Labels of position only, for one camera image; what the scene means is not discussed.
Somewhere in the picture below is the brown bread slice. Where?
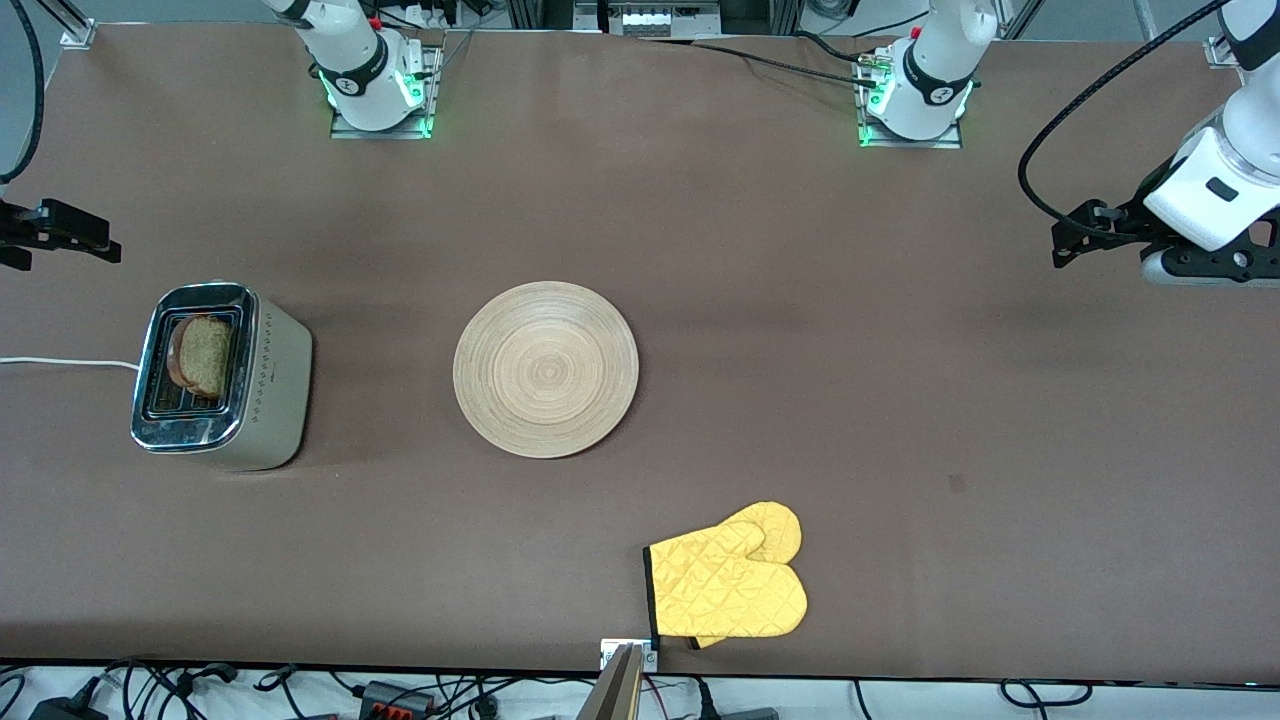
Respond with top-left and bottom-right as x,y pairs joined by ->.
165,314 -> 236,397

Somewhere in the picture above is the round wooden plate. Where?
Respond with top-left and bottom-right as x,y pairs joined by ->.
453,281 -> 640,460

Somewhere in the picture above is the silver two-slot toaster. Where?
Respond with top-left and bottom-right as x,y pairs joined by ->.
130,282 -> 314,472

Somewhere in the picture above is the black power adapter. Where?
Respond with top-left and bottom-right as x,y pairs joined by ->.
28,690 -> 109,720

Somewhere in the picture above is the white power strip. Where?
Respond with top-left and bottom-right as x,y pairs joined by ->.
605,3 -> 721,39

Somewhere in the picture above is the yellow quilted oven mitt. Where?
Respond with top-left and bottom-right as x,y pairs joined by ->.
643,501 -> 809,650

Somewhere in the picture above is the black box with orange connectors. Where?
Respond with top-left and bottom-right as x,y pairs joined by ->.
358,680 -> 436,719

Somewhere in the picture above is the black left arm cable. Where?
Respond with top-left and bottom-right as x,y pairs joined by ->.
1017,0 -> 1226,226

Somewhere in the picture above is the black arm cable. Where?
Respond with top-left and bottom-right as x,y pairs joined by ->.
0,0 -> 46,186
1017,0 -> 1226,226

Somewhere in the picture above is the white toaster power cord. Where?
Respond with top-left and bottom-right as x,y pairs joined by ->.
0,356 -> 141,371

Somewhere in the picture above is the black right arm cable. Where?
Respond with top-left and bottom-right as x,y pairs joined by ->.
0,0 -> 46,186

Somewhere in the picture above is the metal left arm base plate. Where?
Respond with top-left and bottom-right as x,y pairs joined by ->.
858,55 -> 964,150

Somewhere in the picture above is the short black table cable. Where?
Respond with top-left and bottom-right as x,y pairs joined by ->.
795,32 -> 881,67

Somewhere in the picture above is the long black table cable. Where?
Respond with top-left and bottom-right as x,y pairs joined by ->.
690,42 -> 881,85

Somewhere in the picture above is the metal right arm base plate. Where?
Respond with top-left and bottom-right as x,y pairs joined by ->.
330,45 -> 443,140

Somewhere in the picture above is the black looped floor cable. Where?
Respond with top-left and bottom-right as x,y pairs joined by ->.
1000,680 -> 1091,709

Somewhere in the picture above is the metal table edge bracket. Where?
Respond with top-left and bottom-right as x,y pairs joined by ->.
600,638 -> 659,673

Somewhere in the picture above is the aluminium profile post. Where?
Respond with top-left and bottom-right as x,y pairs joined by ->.
575,643 -> 643,720

